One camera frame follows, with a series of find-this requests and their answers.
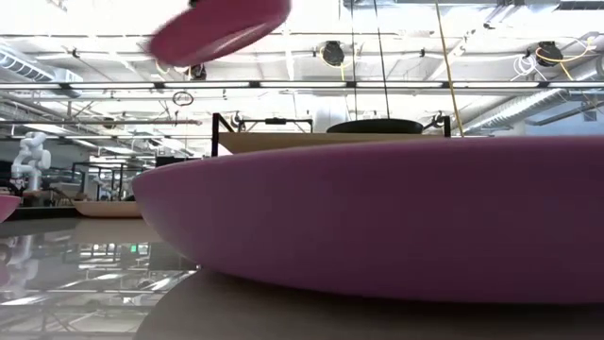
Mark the purple plate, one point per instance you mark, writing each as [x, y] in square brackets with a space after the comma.
[377, 212]

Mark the magenta plate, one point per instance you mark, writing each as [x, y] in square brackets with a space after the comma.
[212, 33]

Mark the salmon pink plate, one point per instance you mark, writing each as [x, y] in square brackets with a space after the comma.
[106, 209]

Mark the dark teal plate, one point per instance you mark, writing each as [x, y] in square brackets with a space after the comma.
[375, 126]

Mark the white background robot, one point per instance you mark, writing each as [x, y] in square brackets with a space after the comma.
[33, 160]

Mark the hot pink plate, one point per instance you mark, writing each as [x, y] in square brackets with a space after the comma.
[7, 207]

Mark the wooden shelf with black frame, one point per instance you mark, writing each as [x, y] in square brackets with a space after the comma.
[283, 141]

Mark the ceiling light rail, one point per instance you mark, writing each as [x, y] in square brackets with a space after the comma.
[302, 85]

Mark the silver ventilation duct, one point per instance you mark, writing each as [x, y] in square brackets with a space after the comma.
[28, 68]
[519, 111]

